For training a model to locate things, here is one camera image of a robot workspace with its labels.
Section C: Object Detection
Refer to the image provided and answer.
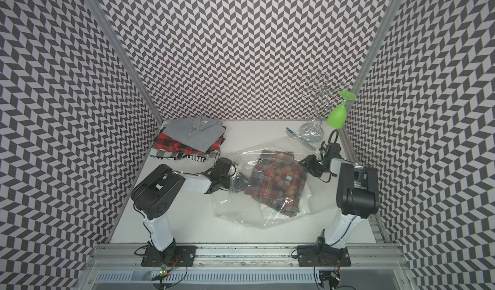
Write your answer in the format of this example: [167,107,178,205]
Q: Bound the dark plaid cloth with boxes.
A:
[244,150,308,217]

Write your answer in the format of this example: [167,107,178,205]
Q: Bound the grey cloth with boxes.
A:
[163,115,226,153]

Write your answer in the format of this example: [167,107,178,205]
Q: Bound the clear plastic vacuum bag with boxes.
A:
[211,137,316,229]

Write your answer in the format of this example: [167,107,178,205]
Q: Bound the black white plaid shirt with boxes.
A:
[150,150,215,162]

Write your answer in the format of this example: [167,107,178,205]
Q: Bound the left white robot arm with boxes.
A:
[131,159,237,253]

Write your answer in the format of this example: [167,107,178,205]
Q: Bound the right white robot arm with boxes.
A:
[300,155,380,253]

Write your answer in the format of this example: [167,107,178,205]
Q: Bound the green plastic wine glass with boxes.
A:
[327,90,357,129]

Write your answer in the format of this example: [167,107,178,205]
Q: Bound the right small circuit board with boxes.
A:
[319,271,340,290]

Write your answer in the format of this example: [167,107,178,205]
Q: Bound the metal wire glass rack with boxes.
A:
[299,73,345,143]

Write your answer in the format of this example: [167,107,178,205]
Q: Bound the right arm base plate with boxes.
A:
[291,245,351,268]

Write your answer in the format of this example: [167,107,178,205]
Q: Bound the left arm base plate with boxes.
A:
[141,245,197,268]

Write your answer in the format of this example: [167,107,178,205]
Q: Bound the aluminium front rail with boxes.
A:
[85,243,409,270]

